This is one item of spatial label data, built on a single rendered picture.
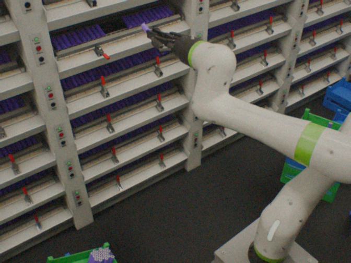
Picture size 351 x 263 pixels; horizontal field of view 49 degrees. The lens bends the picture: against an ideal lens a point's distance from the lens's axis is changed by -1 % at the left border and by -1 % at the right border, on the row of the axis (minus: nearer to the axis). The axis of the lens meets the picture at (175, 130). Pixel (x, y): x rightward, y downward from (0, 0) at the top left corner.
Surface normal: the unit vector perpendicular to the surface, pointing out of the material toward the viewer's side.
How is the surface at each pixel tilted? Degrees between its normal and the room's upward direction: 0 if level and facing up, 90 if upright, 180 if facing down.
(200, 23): 90
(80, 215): 90
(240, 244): 1
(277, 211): 8
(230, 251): 1
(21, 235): 22
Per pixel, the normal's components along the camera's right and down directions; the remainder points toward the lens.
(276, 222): -0.14, -0.61
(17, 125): 0.21, -0.50
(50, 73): 0.58, 0.54
